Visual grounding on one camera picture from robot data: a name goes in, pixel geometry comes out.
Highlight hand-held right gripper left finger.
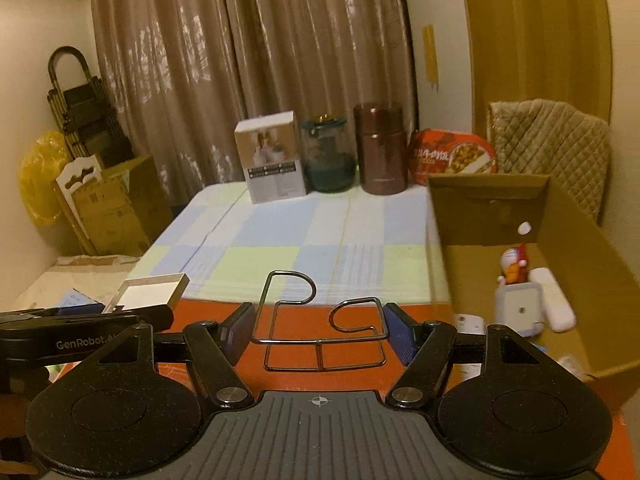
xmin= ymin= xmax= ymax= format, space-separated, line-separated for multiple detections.
xmin=50 ymin=302 xmax=255 ymax=408

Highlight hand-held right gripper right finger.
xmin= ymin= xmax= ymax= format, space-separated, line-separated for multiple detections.
xmin=382 ymin=302 xmax=583 ymax=408

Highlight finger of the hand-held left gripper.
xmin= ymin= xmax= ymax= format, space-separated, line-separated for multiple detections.
xmin=22 ymin=305 xmax=118 ymax=317
xmin=0 ymin=308 xmax=175 ymax=333

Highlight white square tray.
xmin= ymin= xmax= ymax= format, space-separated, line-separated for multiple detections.
xmin=102 ymin=272 xmax=191 ymax=314

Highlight long white remote control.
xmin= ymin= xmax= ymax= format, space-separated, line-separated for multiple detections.
xmin=454 ymin=312 xmax=483 ymax=337

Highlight metal wire rack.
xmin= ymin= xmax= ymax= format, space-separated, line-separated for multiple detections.
xmin=252 ymin=271 xmax=390 ymax=372

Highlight square white night light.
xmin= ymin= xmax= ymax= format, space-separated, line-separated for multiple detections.
xmin=494 ymin=282 xmax=545 ymax=337

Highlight red round cartoon toy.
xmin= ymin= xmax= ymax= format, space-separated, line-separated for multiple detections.
xmin=497 ymin=243 xmax=531 ymax=286

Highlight oval white remote control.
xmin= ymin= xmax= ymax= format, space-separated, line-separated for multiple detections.
xmin=529 ymin=268 xmax=577 ymax=333

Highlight cardboard box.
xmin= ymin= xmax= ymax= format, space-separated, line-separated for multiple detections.
xmin=426 ymin=172 xmax=640 ymax=416

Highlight red printed mat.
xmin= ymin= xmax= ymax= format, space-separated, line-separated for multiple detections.
xmin=47 ymin=299 xmax=628 ymax=428

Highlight checked pastel tablecloth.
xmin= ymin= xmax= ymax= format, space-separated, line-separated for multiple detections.
xmin=135 ymin=180 xmax=453 ymax=311

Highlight brown cardboard carton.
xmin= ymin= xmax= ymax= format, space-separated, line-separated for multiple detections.
xmin=82 ymin=155 xmax=173 ymax=256

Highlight white scalloped cardboard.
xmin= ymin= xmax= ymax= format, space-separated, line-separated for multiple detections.
xmin=55 ymin=156 xmax=103 ymax=256

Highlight yellow plastic bag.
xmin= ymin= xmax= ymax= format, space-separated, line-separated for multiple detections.
xmin=19 ymin=130 xmax=71 ymax=226

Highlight white product box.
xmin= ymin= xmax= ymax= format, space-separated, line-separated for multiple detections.
xmin=235 ymin=110 xmax=308 ymax=205

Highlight brown metal thermos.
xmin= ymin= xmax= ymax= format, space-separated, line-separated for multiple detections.
xmin=352 ymin=101 xmax=408 ymax=196

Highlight red food box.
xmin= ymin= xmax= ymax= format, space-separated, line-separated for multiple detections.
xmin=407 ymin=129 xmax=500 ymax=183

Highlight green glass jar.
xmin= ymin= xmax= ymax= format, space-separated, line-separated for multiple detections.
xmin=300 ymin=114 xmax=357 ymax=193

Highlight black folding rack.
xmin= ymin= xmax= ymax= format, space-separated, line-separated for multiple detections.
xmin=47 ymin=46 xmax=136 ymax=171

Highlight quilted beige chair cover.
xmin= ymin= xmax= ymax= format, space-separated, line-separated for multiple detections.
xmin=487 ymin=99 xmax=611 ymax=226

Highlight brown patterned curtain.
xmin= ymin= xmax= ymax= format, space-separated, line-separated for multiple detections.
xmin=90 ymin=0 xmax=416 ymax=206

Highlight wooden door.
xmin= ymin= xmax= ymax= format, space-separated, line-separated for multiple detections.
xmin=460 ymin=0 xmax=613 ymax=141

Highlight yellow wall strips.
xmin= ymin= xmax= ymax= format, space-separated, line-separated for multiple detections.
xmin=422 ymin=25 xmax=440 ymax=92

